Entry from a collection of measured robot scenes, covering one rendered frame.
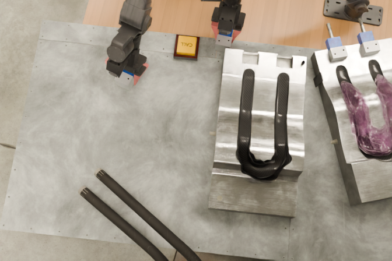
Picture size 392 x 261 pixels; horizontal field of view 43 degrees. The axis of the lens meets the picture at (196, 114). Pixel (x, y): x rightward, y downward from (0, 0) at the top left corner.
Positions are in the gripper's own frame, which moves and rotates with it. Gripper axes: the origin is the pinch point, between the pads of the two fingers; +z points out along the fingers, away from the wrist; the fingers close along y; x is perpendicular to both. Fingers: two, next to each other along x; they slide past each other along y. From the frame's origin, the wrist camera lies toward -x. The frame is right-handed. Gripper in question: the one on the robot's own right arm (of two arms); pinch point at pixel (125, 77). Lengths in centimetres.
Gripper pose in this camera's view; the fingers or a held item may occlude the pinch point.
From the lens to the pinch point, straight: 163.0
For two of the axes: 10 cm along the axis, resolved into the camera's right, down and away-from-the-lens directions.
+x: 3.7, -6.4, 6.8
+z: -2.2, 6.5, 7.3
